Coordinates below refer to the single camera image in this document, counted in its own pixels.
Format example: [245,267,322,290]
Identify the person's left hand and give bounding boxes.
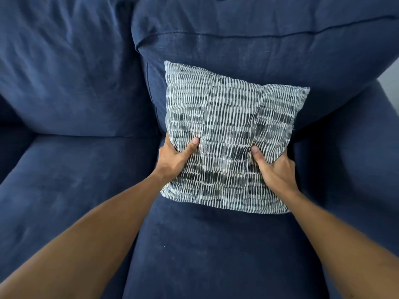
[154,132,200,183]

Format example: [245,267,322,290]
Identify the person's right hand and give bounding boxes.
[250,145,300,197]

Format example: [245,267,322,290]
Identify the grey white striped throw pillow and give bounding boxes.
[160,61,310,214]

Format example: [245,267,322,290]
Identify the person's left forearm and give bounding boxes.
[0,170,169,299]

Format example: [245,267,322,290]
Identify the person's right forearm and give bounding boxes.
[282,187,399,299]

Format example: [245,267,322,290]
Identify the blue fabric sofa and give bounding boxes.
[0,0,399,299]

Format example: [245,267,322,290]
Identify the blue sofa back cushion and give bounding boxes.
[0,0,161,138]
[131,0,399,134]

